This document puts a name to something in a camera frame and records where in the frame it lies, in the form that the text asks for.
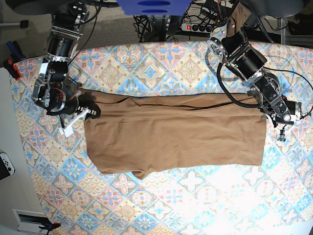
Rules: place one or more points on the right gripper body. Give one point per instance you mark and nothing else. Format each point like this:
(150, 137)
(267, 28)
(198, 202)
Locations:
(88, 103)

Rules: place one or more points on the black caster wheel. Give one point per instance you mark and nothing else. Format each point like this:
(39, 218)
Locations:
(24, 24)

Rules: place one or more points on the white vent box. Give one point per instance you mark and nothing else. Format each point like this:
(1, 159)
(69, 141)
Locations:
(29, 222)

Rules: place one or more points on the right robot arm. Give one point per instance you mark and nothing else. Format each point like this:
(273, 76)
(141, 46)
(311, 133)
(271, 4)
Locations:
(54, 90)

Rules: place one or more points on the black clamp bottom left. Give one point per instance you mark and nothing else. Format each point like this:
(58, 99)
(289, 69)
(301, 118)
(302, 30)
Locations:
(47, 225)

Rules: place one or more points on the white game controller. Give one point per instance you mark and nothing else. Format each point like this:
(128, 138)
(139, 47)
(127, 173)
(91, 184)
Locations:
(6, 166)

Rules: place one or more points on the brown t-shirt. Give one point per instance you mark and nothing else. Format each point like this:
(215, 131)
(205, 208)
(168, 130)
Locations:
(142, 135)

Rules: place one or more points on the red black clamp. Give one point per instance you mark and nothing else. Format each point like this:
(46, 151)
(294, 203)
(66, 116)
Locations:
(12, 69)

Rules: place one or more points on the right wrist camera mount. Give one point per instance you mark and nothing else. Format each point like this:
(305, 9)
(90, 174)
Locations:
(81, 114)

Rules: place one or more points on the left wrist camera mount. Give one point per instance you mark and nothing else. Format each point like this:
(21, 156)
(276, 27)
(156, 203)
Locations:
(281, 136)

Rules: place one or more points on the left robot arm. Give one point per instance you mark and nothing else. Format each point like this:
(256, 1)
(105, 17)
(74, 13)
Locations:
(237, 54)

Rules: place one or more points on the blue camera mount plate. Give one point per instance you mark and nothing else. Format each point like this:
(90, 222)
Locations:
(154, 7)

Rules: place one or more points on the white power strip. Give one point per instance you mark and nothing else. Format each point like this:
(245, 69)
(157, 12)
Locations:
(198, 28)

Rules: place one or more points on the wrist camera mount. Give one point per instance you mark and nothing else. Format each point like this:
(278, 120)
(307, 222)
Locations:
(281, 136)
(81, 114)

